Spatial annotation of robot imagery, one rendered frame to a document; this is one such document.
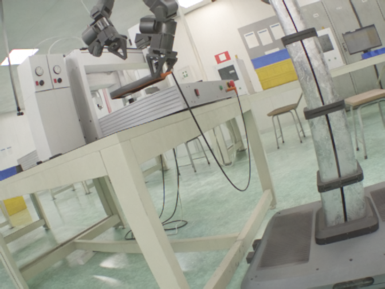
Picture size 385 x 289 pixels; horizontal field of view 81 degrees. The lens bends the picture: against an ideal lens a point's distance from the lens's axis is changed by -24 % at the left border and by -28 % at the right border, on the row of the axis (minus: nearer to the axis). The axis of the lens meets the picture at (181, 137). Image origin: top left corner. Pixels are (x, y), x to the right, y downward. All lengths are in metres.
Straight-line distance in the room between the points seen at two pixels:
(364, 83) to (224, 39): 2.82
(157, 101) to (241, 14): 4.60
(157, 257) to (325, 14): 4.67
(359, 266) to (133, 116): 1.00
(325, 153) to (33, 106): 1.09
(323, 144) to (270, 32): 4.71
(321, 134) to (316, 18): 4.27
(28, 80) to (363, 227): 1.35
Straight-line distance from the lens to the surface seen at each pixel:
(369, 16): 5.10
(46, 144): 1.20
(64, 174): 0.89
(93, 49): 1.11
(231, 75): 3.85
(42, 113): 1.21
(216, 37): 5.68
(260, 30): 5.45
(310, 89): 0.77
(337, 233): 0.84
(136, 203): 0.71
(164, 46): 0.93
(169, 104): 1.10
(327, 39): 3.71
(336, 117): 0.77
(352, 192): 0.82
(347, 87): 4.90
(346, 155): 0.79
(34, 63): 1.28
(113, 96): 1.00
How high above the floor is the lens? 0.73
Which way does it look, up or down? 3 degrees down
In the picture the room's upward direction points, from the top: 19 degrees counter-clockwise
